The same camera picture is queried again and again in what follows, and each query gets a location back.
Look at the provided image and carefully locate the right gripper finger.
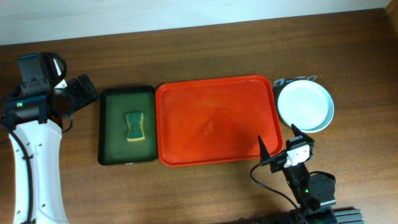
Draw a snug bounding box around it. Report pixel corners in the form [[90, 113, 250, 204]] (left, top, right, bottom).
[[257, 136, 271, 166], [291, 124, 314, 146]]

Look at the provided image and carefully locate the light blue plate top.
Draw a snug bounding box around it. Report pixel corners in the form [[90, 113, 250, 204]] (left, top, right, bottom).
[[276, 80, 335, 133]]

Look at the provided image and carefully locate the yellow green scrub sponge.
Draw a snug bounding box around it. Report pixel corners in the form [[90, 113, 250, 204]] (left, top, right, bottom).
[[126, 112, 145, 142]]

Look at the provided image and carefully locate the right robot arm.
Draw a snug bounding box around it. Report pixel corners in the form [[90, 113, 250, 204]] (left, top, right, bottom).
[[249, 124, 337, 223]]

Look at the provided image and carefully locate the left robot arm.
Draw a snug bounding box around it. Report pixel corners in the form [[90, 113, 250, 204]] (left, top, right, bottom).
[[1, 52, 100, 223]]

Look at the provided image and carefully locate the dark green tray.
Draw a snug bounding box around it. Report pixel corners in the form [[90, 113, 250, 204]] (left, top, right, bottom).
[[98, 85, 157, 166]]

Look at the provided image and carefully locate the red plastic tray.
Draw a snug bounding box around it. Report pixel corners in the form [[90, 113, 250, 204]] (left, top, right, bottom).
[[155, 75, 284, 167]]

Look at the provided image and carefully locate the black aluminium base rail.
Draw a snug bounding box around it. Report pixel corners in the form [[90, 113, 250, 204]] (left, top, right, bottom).
[[332, 208, 365, 224]]

